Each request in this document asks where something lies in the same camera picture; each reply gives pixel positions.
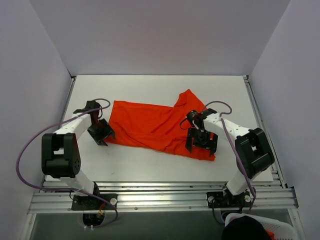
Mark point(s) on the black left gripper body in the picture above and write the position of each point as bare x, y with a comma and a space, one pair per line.
100, 132

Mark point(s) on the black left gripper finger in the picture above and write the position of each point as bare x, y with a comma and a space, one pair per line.
107, 129
98, 137

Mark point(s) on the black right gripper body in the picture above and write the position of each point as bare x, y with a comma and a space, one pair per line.
201, 139

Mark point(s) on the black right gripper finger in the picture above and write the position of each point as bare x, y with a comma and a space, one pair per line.
212, 144
189, 138

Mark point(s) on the orange t shirt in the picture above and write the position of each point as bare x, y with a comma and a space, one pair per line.
156, 127

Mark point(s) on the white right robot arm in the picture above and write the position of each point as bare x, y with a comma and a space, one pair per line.
251, 147

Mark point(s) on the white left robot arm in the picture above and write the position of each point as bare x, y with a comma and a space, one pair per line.
60, 154

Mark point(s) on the black garment in basket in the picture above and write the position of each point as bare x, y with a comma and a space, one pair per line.
244, 228

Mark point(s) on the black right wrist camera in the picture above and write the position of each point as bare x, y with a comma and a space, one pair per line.
191, 116

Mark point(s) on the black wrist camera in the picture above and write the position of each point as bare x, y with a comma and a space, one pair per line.
92, 104
191, 116

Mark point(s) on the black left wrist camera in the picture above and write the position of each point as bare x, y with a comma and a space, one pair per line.
92, 104

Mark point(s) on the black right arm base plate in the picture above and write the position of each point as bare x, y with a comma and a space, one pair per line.
224, 199

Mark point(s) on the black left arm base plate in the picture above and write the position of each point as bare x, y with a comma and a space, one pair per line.
87, 203

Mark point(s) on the aluminium rail frame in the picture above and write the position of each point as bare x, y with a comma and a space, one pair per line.
149, 182

